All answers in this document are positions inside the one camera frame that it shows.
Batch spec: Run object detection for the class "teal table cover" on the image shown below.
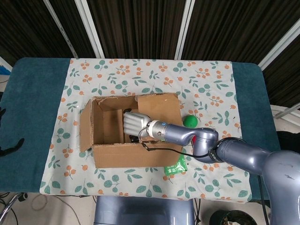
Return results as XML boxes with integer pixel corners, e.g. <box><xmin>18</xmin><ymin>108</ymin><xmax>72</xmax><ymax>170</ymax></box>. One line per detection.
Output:
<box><xmin>0</xmin><ymin>57</ymin><xmax>285</xmax><ymax>200</ymax></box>

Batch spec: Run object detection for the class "floral print tablecloth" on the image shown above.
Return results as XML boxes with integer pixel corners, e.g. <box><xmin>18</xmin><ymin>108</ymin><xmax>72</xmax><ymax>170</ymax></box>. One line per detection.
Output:
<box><xmin>39</xmin><ymin>58</ymin><xmax>253</xmax><ymax>203</ymax></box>

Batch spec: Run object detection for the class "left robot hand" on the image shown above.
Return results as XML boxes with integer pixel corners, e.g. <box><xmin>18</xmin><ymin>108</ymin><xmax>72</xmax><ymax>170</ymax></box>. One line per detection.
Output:
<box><xmin>0</xmin><ymin>106</ymin><xmax>25</xmax><ymax>158</ymax></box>

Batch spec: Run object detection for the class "black right hand cable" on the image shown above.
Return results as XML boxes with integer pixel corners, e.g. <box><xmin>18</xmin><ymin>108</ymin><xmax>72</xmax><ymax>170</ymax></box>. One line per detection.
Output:
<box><xmin>138</xmin><ymin>127</ymin><xmax>268</xmax><ymax>225</ymax></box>

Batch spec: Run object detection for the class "thin white frame post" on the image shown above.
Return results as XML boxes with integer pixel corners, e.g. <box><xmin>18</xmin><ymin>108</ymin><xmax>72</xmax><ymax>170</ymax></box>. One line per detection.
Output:
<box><xmin>43</xmin><ymin>0</ymin><xmax>79</xmax><ymax>59</ymax></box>

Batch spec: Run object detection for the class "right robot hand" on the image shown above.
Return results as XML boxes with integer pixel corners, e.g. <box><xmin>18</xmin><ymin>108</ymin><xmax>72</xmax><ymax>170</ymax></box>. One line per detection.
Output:
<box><xmin>122</xmin><ymin>108</ymin><xmax>152</xmax><ymax>143</ymax></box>

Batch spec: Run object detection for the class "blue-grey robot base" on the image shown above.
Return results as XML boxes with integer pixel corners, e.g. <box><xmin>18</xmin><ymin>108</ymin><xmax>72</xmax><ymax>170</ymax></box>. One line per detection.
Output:
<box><xmin>93</xmin><ymin>195</ymin><xmax>195</xmax><ymax>225</ymax></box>

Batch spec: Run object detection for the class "blue and white box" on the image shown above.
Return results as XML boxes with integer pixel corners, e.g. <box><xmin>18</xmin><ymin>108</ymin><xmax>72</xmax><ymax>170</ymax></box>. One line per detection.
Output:
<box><xmin>0</xmin><ymin>56</ymin><xmax>14</xmax><ymax>76</ymax></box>

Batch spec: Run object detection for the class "black waste bin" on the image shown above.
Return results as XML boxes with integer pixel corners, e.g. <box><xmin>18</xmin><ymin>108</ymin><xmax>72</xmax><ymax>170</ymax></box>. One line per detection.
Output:
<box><xmin>210</xmin><ymin>210</ymin><xmax>257</xmax><ymax>225</ymax></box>

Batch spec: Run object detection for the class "green tea sachet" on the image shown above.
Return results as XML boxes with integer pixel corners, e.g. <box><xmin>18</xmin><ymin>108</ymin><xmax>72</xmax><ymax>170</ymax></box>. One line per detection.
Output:
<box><xmin>164</xmin><ymin>156</ymin><xmax>188</xmax><ymax>175</ymax></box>

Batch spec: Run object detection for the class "brown cardboard box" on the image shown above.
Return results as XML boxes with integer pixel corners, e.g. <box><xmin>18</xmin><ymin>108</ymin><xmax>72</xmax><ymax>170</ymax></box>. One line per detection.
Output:
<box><xmin>79</xmin><ymin>92</ymin><xmax>183</xmax><ymax>169</ymax></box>

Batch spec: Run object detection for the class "green ball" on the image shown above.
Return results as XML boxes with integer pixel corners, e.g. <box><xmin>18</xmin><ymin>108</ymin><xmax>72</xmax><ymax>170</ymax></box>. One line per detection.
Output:
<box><xmin>182</xmin><ymin>114</ymin><xmax>199</xmax><ymax>129</ymax></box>

